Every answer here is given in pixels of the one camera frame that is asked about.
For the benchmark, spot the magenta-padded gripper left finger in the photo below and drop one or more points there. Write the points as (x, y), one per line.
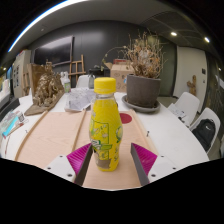
(77, 159)

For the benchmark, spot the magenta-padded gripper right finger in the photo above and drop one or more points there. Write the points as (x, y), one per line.
(146, 159)

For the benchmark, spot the yellow drink bottle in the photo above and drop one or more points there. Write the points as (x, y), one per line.
(105, 126)

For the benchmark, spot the light wooden board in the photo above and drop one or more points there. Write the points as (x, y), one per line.
(50, 136)
(133, 133)

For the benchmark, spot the flat round red coaster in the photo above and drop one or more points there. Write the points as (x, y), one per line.
(127, 118)

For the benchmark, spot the grey plant saucer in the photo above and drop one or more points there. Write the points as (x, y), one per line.
(140, 108)

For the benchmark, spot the printed paper booklet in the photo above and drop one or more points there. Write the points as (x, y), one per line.
(178, 113)

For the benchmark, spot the open newspaper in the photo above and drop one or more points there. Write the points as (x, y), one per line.
(78, 100)

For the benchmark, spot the black backpack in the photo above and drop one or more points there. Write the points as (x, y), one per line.
(204, 133)

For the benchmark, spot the grey pot with dried plant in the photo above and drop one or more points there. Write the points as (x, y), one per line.
(143, 90)

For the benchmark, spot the white chair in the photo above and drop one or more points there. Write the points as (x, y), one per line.
(82, 81)
(213, 116)
(190, 103)

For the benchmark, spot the colourful booklet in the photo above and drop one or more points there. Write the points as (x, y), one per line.
(10, 125)

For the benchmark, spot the brown clay sculpture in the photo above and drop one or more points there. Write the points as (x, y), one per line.
(46, 90)

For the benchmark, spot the grey spray bottle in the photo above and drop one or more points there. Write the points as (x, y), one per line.
(91, 81)

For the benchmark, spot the black device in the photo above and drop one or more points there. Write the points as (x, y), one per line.
(8, 108)

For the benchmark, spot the wooden figure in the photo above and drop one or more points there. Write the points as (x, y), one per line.
(192, 86)

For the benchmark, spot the wooden easel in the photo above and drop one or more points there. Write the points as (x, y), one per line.
(77, 71)

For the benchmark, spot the cardboard box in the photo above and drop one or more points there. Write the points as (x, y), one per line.
(120, 75)

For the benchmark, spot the red box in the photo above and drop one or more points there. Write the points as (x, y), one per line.
(120, 61)

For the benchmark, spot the white cabinet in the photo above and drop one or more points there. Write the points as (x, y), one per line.
(20, 73)

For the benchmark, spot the round ceiling spotlight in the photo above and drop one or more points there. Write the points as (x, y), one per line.
(207, 39)
(173, 34)

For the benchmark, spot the black wall screen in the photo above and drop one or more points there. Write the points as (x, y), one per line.
(55, 51)

